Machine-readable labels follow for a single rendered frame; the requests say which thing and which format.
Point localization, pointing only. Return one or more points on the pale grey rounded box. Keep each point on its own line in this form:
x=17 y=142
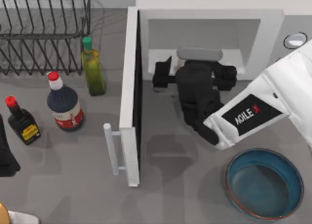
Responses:
x=200 y=54

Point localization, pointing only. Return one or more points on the white microwave door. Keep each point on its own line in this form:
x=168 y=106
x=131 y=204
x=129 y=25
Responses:
x=129 y=99

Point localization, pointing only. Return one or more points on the green bottle with green cap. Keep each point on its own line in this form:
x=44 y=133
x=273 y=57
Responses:
x=93 y=70

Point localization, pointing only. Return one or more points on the white microwave oven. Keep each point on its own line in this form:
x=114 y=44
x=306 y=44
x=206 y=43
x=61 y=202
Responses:
x=204 y=2

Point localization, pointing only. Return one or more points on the round microwave knob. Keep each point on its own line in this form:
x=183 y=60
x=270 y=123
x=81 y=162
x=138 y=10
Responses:
x=295 y=40

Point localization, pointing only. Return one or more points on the large dark bottle red cap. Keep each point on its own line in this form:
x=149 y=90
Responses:
x=64 y=104

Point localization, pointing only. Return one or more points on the blue bowl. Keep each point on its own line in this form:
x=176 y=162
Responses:
x=265 y=185

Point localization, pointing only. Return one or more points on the small dark bottle yellow label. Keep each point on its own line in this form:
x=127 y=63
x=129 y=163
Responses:
x=23 y=125

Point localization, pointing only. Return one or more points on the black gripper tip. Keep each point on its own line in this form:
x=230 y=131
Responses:
x=5 y=148

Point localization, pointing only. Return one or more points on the pale grey rounded object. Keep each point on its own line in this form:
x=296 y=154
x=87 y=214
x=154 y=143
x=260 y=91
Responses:
x=23 y=218

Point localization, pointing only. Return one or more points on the yellow rounded object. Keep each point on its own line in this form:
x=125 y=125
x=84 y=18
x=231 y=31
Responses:
x=3 y=214

